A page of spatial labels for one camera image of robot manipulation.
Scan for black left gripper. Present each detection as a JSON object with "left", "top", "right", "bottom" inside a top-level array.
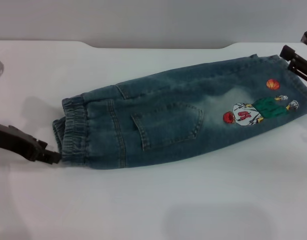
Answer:
[{"left": 0, "top": 121, "right": 63, "bottom": 165}]

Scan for blue denim shorts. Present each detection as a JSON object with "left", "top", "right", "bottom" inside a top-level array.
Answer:
[{"left": 52, "top": 53, "right": 307, "bottom": 171}]

